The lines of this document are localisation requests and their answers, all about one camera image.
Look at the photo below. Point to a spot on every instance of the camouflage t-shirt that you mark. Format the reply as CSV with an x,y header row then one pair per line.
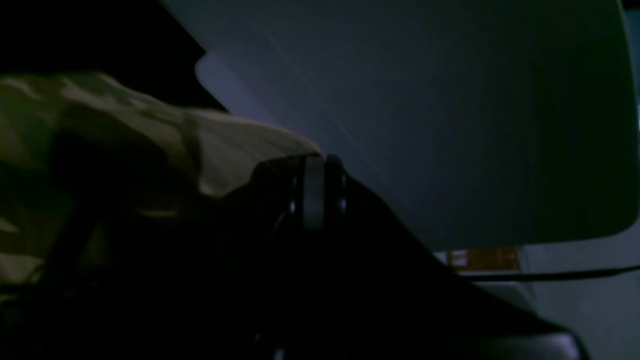
x,y
49,118

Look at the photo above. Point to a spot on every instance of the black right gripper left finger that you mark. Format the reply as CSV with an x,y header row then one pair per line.
x,y
148,268

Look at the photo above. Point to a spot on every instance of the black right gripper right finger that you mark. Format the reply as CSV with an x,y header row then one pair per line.
x,y
411,306

